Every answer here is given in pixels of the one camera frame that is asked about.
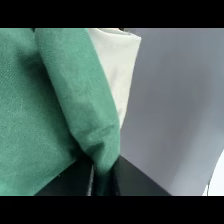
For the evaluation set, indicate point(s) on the green shirt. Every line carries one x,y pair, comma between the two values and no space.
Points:
40,110

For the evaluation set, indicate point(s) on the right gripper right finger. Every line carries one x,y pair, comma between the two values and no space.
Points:
136,181

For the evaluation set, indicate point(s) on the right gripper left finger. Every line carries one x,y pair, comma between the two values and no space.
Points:
71,181

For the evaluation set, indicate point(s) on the pale grey garment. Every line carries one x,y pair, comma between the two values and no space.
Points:
120,63

